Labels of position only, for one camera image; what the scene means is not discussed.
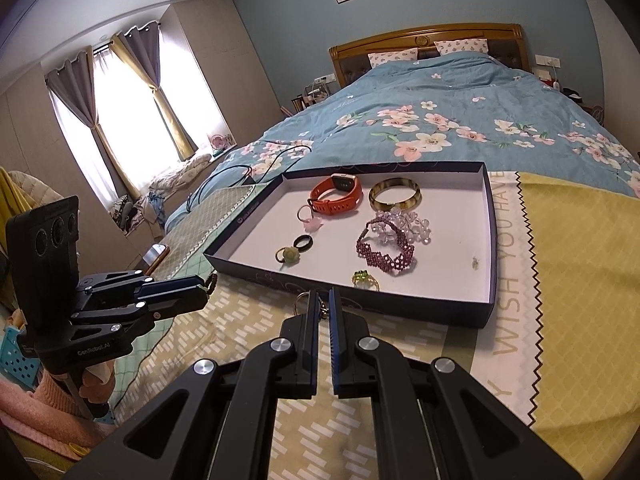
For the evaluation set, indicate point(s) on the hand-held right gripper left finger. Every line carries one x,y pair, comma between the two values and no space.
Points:
314,350

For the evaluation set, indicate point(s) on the dark blue box tray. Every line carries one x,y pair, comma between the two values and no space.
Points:
440,240

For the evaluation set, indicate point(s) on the bedside clutter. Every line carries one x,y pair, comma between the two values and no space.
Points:
312,96
570,92

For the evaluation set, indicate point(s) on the blue plastic basket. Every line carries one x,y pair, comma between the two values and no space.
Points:
17,360

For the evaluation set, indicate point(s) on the pink windowsill ornament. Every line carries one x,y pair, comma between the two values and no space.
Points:
221,142

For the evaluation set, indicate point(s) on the orange smartwatch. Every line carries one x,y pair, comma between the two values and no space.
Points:
340,202

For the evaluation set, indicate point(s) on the white wall socket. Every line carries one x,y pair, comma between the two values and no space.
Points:
325,79
547,60

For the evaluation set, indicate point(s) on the person's left forearm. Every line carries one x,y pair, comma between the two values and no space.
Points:
45,410

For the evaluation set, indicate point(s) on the rumpled window seat bedding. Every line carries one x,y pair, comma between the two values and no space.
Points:
170,180

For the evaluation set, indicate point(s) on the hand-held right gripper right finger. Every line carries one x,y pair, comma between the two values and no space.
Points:
336,350

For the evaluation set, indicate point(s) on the grey and gold curtain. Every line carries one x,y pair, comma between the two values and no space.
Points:
72,95
170,110

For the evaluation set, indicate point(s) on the dark phone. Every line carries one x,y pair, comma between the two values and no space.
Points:
155,255

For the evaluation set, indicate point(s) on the yellow cloth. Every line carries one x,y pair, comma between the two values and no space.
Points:
10,205

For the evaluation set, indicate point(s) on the person's left hand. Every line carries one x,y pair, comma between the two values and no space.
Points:
97,380

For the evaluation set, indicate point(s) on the gold bangle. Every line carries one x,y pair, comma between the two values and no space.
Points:
375,202

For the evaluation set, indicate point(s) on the wooden bed headboard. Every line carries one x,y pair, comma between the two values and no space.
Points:
425,35

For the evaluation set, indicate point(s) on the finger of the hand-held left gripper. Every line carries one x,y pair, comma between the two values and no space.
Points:
170,284
175,301

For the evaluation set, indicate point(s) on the dotted white pillow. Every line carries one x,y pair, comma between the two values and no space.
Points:
460,46
392,56

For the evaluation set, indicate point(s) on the blue floral duvet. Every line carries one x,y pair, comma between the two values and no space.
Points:
475,95

